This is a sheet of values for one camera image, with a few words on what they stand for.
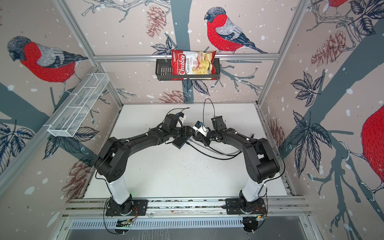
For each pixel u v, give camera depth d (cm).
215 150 90
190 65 88
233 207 72
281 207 75
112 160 48
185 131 80
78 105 78
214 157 91
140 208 73
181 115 84
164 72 95
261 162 47
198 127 80
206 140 81
